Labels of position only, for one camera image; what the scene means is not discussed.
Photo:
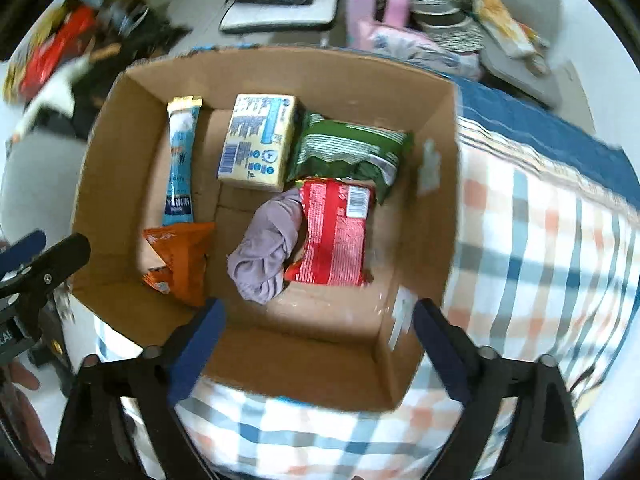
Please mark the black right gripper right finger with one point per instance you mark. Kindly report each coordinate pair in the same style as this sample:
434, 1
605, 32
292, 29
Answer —
542, 441

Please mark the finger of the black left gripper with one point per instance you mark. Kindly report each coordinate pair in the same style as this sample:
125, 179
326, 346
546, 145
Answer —
21, 252
54, 265

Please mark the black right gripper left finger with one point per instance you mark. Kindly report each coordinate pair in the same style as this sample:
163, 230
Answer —
95, 440

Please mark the orange snack packet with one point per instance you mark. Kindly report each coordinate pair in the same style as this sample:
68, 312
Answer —
183, 247

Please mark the dark green snack packet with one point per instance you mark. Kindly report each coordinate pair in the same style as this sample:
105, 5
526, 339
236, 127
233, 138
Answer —
331, 149

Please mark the person's left hand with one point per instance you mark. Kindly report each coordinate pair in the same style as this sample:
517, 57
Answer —
20, 375

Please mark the grey round chair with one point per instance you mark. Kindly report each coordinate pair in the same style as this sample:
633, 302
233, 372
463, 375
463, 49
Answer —
39, 186

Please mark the blue tube packet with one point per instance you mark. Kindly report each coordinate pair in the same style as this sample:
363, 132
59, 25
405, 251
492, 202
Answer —
183, 114

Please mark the white goose plush toy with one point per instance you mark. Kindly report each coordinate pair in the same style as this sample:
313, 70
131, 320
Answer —
56, 94

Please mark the lilac cloth bundle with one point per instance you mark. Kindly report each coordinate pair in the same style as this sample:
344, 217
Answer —
256, 266

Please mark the plaid checkered tablecloth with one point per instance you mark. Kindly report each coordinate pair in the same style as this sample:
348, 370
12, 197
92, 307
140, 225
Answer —
546, 260

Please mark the red plastic bag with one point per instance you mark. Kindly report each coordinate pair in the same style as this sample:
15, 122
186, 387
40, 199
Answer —
69, 41

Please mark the yellow blue carton box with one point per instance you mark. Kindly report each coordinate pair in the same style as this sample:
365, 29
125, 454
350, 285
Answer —
258, 141

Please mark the brown cardboard box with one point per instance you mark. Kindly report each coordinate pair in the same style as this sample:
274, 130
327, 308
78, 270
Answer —
322, 345

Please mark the red snack packet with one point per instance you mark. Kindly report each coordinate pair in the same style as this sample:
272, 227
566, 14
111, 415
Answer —
336, 217

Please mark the cardboard sheet on floor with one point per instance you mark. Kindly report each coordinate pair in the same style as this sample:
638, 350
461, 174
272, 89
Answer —
574, 106

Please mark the pink suitcase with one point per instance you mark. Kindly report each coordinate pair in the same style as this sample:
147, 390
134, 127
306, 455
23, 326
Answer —
375, 0

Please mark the yellow orange snack bag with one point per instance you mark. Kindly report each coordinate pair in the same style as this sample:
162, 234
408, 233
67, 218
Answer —
513, 37

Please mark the black white patterned bag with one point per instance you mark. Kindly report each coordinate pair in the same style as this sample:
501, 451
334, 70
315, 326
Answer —
449, 23

